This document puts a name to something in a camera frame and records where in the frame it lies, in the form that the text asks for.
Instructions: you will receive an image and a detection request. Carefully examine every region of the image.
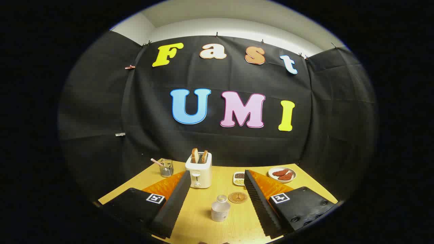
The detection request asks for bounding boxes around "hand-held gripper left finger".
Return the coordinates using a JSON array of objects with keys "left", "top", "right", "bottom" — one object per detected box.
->
[{"left": 98, "top": 170, "right": 192, "bottom": 239}]

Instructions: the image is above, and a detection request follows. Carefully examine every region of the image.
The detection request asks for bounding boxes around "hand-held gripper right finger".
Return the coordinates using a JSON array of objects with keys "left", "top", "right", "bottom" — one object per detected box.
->
[{"left": 243, "top": 169, "right": 339, "bottom": 239}]

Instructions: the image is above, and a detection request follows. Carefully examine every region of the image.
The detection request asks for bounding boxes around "white oval plate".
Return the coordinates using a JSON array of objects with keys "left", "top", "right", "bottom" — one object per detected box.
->
[{"left": 268, "top": 166, "right": 296, "bottom": 183}]

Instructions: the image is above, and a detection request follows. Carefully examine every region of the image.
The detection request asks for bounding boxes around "metal wire mesh holder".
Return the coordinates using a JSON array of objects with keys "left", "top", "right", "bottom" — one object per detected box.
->
[{"left": 159, "top": 159, "right": 174, "bottom": 178}]

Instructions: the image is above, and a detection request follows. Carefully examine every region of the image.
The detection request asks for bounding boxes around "clear plastic juice bottle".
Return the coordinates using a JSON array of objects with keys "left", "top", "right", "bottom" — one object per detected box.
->
[{"left": 211, "top": 195, "right": 231, "bottom": 222}]

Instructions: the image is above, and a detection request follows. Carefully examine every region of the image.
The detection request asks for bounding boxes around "round cork coaster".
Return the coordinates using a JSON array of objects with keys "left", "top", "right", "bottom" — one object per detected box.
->
[{"left": 228, "top": 192, "right": 248, "bottom": 204}]

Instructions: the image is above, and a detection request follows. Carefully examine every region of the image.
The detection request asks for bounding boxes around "white toaster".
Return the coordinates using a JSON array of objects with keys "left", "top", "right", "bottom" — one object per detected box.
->
[{"left": 185, "top": 152, "right": 213, "bottom": 189}]

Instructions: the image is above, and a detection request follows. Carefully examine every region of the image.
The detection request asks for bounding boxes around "wooden table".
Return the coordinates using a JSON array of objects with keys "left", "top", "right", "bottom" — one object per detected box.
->
[{"left": 98, "top": 159, "right": 339, "bottom": 244}]

